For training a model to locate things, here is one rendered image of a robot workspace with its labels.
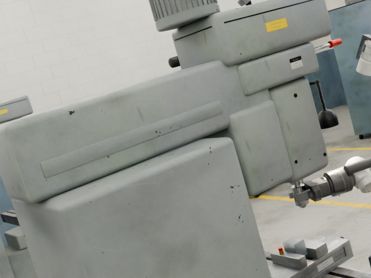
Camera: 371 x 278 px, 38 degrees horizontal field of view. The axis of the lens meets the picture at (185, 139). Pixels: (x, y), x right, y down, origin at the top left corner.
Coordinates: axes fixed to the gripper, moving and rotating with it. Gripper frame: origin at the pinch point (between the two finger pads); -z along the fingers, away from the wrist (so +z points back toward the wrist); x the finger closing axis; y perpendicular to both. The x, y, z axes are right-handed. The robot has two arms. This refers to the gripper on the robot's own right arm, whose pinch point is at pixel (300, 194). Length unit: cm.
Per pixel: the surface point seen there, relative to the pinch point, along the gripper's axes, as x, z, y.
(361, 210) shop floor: -290, 138, 125
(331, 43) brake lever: 1, 24, -46
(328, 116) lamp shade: -7.0, 19.7, -21.6
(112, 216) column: 53, -59, -26
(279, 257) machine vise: -8.8, -11.1, 22.5
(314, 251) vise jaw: -4.2, 0.7, 22.8
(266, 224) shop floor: -338, 58, 124
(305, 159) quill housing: 10.2, 2.0, -13.9
